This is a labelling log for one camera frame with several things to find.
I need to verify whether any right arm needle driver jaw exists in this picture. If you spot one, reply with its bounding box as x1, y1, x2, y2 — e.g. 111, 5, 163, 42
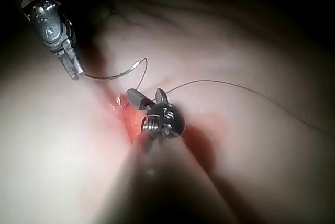
126, 89, 153, 110
155, 87, 171, 105

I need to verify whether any curved steel needle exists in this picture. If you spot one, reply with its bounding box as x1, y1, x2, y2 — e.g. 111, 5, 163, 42
78, 57, 148, 81

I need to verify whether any tissue pad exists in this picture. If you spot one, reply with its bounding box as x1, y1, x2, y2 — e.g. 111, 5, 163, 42
0, 0, 335, 224

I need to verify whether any right arm needle driver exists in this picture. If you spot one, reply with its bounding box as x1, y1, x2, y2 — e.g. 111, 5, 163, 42
142, 103, 187, 141

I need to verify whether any left arm needle driver jaw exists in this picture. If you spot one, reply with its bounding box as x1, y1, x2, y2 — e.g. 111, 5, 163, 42
65, 39, 86, 75
55, 47, 80, 81

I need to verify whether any left arm needle driver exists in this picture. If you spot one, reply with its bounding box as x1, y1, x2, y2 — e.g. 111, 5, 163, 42
22, 0, 77, 53

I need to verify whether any black thread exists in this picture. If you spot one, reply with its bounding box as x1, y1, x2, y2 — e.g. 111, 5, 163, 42
136, 58, 335, 131

